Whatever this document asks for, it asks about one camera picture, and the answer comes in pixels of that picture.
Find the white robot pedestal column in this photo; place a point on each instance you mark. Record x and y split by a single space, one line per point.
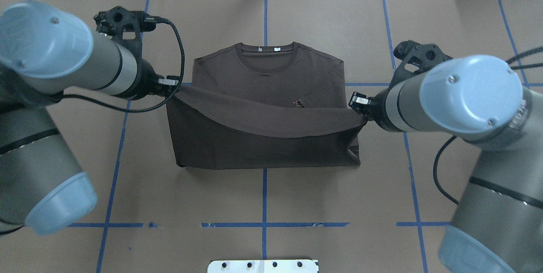
264 266

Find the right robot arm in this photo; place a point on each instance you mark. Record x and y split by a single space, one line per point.
497 224

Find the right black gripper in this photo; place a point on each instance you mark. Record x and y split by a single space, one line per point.
379 109

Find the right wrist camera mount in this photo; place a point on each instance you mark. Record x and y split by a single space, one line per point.
416 58

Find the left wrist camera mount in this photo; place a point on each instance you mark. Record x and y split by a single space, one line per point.
126 27

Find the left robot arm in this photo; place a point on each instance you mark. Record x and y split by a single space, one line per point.
49 55

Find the brown t-shirt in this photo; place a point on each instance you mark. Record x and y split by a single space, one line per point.
257 106

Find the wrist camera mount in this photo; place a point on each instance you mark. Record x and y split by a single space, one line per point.
126 27
416 58

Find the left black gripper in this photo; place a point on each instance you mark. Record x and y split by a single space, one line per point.
146 80

